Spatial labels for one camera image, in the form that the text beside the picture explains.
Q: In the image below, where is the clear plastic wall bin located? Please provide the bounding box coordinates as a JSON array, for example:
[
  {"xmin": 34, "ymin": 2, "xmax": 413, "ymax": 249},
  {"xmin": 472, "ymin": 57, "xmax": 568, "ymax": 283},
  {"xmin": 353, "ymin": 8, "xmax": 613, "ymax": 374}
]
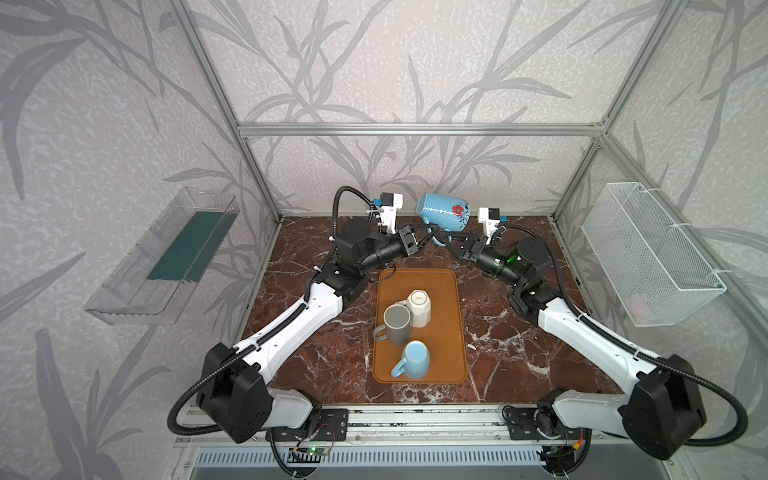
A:
[{"xmin": 84, "ymin": 187, "xmax": 240, "ymax": 326}]

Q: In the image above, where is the orange brown tray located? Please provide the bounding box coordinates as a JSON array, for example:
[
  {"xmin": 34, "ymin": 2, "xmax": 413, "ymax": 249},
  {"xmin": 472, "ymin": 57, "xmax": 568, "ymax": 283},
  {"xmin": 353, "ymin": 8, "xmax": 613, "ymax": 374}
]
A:
[{"xmin": 375, "ymin": 269, "xmax": 467, "ymax": 384}]

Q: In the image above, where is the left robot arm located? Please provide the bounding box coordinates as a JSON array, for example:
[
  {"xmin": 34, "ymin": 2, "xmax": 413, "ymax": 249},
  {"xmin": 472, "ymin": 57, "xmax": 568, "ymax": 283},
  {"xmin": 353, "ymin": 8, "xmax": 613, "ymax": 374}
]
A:
[{"xmin": 167, "ymin": 217, "xmax": 425, "ymax": 443}]

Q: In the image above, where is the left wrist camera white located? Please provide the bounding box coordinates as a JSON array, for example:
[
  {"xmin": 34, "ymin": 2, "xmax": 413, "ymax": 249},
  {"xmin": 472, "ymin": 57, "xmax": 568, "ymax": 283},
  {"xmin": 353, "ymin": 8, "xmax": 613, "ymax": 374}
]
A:
[{"xmin": 374, "ymin": 192, "xmax": 403, "ymax": 234}]

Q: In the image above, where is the white wire mesh basket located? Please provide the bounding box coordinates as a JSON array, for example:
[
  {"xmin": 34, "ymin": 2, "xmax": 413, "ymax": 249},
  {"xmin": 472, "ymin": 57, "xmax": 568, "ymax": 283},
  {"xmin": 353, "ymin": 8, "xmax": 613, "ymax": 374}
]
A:
[{"xmin": 582, "ymin": 182, "xmax": 727, "ymax": 328}]

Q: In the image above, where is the white faceted mug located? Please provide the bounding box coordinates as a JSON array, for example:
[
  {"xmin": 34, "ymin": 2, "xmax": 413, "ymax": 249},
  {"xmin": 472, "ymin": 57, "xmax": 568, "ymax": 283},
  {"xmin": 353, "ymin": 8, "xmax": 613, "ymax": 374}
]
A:
[{"xmin": 398, "ymin": 290, "xmax": 432, "ymax": 328}]

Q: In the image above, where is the grey mug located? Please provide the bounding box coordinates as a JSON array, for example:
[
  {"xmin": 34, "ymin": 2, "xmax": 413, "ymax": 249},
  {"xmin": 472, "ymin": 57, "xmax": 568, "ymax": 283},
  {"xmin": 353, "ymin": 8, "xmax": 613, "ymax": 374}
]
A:
[{"xmin": 373, "ymin": 303, "xmax": 411, "ymax": 346}]

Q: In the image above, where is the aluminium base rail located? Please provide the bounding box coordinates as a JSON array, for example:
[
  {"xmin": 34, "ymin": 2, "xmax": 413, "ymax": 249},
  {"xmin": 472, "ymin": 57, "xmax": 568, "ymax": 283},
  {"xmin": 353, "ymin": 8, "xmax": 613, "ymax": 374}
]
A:
[{"xmin": 170, "ymin": 403, "xmax": 682, "ymax": 448}]

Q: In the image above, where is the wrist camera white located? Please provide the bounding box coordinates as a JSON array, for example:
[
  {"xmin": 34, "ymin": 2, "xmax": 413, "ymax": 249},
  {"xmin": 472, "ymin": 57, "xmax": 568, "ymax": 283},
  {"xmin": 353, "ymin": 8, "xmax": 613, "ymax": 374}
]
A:
[
  {"xmin": 477, "ymin": 207, "xmax": 507, "ymax": 245},
  {"xmin": 374, "ymin": 192, "xmax": 403, "ymax": 234}
]

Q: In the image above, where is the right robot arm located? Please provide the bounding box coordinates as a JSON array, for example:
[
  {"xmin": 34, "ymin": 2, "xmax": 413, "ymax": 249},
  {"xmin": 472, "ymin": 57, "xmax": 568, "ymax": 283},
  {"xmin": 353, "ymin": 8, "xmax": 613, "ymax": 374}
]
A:
[{"xmin": 436, "ymin": 231, "xmax": 749, "ymax": 460}]

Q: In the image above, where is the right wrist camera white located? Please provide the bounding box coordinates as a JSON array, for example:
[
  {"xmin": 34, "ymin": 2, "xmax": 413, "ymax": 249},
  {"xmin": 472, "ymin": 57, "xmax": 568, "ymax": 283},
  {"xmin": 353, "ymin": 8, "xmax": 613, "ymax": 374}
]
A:
[{"xmin": 477, "ymin": 207, "xmax": 507, "ymax": 245}]

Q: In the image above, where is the large light blue mug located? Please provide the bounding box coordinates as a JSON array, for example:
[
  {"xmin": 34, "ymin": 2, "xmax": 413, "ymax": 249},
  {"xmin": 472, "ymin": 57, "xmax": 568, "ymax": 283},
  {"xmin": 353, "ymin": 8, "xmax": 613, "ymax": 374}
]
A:
[{"xmin": 391, "ymin": 340, "xmax": 431, "ymax": 380}]

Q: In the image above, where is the small blue mug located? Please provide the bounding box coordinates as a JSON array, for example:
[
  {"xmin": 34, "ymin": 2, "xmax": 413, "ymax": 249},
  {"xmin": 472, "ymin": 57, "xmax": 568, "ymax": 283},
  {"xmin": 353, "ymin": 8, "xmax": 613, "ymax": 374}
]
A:
[{"xmin": 416, "ymin": 193, "xmax": 470, "ymax": 247}]

